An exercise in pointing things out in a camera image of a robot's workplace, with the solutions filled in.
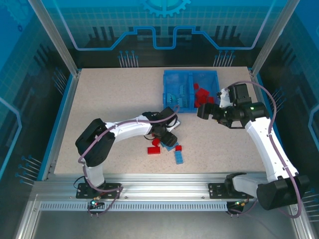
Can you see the blue lego brick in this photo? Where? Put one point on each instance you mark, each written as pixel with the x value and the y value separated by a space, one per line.
pixel 179 157
pixel 183 102
pixel 172 99
pixel 182 90
pixel 174 148

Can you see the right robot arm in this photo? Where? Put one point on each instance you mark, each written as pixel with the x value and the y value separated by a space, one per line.
pixel 266 147

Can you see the small red lego brick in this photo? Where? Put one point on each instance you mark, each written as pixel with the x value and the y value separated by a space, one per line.
pixel 178 148

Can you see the red flat two-by-four lego brick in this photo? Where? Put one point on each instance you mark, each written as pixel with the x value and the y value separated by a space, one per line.
pixel 154 150

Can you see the aluminium base beam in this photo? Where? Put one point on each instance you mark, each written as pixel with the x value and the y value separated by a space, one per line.
pixel 162 186

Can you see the blue two-compartment bin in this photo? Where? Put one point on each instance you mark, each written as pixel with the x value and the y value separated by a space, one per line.
pixel 174 81

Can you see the small LED connector board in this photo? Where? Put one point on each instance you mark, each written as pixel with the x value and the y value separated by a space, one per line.
pixel 96 203
pixel 240 203

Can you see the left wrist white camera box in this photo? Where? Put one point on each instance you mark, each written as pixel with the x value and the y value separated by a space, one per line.
pixel 175 125

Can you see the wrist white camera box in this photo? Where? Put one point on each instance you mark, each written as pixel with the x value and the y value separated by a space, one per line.
pixel 223 98
pixel 175 125

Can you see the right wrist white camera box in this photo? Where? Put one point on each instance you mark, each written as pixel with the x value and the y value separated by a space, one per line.
pixel 223 98

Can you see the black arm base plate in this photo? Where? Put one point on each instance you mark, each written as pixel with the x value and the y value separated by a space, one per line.
pixel 82 194
pixel 216 191

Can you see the aluminium frame post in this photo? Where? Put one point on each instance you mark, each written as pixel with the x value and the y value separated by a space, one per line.
pixel 269 42
pixel 59 42

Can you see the aluminium lower frame rail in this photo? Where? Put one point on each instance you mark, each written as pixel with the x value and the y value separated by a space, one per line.
pixel 304 231
pixel 25 231

